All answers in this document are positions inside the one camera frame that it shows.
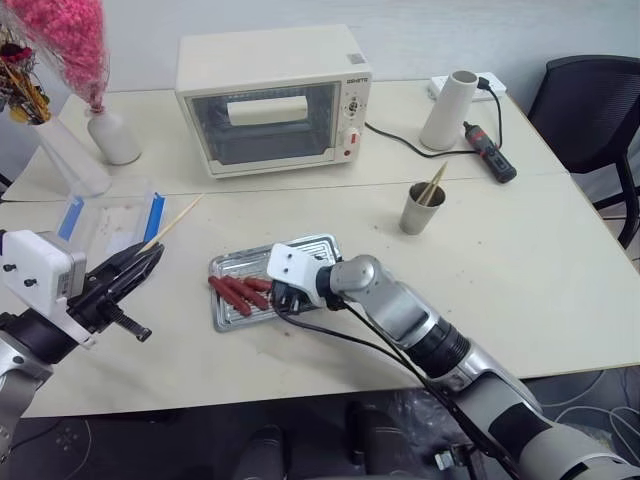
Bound tall white conical cup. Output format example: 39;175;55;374
418;70;481;153

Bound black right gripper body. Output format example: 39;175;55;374
269;279;315;317

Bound wooden skewer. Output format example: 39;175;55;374
418;169;444;206
137;193;206;254
422;160;449;204

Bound silver cable connector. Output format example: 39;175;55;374
433;447;472;472

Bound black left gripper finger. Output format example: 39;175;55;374
112;243;167;306
102;244;152;277

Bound dark rounded shape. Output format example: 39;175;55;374
233;424;287;480
346;399;402;480

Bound white power strip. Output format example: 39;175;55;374
427;73;509;103

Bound clear box with blue clips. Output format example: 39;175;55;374
56;176;169;257

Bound white floor cables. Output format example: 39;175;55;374
547;367;640;454

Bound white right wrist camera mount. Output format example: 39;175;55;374
265;242;327;309

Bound yellow red dried flowers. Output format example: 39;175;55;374
0;0;53;126

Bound white ceramic bottle vase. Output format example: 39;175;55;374
86;105;143;167

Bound black red electric screwdriver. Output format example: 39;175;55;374
461;120;519;186

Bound black office chair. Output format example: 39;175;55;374
526;54;640;251

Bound black oven power cable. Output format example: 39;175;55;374
363;74;505;160

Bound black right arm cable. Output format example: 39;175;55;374
273;295;521;480

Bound metal cup with skewers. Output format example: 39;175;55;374
398;181;448;237

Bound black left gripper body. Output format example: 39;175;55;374
67;264;154;344

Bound silver metal tray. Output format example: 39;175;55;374
208;231;347;334

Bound cream toaster oven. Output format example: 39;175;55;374
174;23;374;181

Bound clear glass vase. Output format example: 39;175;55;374
28;115;113;198

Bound pink dried flower bunch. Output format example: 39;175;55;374
8;0;111;115

